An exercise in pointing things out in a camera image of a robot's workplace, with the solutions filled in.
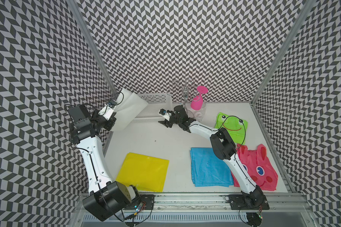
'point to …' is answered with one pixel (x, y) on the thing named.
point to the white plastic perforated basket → (156, 101)
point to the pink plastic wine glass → (196, 102)
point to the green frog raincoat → (237, 128)
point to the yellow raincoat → (148, 173)
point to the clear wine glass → (199, 114)
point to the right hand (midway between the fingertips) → (161, 117)
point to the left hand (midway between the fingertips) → (111, 112)
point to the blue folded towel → (207, 170)
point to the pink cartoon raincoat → (258, 167)
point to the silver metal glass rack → (182, 90)
